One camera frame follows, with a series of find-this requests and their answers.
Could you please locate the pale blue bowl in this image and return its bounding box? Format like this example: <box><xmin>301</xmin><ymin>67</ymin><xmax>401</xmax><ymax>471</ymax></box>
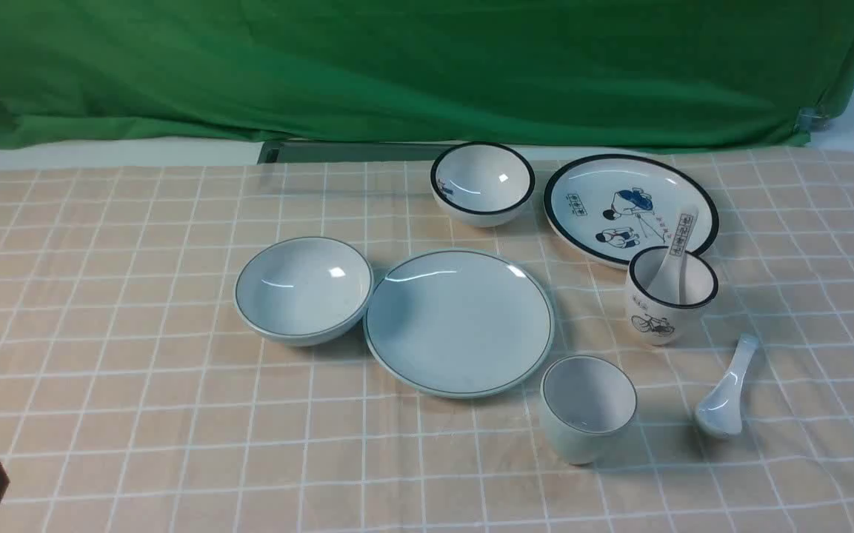
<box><xmin>234</xmin><ymin>236</ymin><xmax>375</xmax><ymax>347</ymax></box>

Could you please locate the pale blue cup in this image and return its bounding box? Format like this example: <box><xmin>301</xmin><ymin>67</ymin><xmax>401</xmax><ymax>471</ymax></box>
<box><xmin>538</xmin><ymin>355</ymin><xmax>638</xmax><ymax>466</ymax></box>

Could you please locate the plain white ceramic spoon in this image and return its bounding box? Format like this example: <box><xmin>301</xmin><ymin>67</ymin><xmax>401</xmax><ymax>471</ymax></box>
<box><xmin>693</xmin><ymin>334</ymin><xmax>759</xmax><ymax>440</ymax></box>

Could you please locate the checkered beige tablecloth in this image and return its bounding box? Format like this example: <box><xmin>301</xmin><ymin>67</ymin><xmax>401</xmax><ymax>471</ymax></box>
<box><xmin>0</xmin><ymin>147</ymin><xmax>854</xmax><ymax>532</ymax></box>

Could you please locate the green backdrop cloth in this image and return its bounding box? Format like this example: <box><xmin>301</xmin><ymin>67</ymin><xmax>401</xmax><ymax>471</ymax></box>
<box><xmin>0</xmin><ymin>1</ymin><xmax>854</xmax><ymax>152</ymax></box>

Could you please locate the pale blue plate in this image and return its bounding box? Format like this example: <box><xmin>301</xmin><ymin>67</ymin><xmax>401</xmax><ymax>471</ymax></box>
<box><xmin>363</xmin><ymin>247</ymin><xmax>556</xmax><ymax>399</ymax></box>

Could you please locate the white bowl black rim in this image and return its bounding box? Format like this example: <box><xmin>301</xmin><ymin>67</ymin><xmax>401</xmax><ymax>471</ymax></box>
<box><xmin>430</xmin><ymin>142</ymin><xmax>536</xmax><ymax>227</ymax></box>

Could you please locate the cartoon printed white plate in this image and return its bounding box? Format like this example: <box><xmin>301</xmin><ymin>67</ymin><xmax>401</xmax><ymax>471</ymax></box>
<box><xmin>543</xmin><ymin>154</ymin><xmax>720</xmax><ymax>269</ymax></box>

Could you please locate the cartoon printed white cup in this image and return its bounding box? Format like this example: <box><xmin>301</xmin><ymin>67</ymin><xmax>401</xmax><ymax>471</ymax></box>
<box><xmin>624</xmin><ymin>247</ymin><xmax>720</xmax><ymax>346</ymax></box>

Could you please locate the white spoon with print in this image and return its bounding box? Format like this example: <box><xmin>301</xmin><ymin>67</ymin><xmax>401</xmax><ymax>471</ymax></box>
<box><xmin>647</xmin><ymin>204</ymin><xmax>698</xmax><ymax>304</ymax></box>

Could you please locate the metal clamp on backdrop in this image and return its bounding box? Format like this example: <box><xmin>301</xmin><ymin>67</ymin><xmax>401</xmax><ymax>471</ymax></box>
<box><xmin>795</xmin><ymin>107</ymin><xmax>832</xmax><ymax>133</ymax></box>

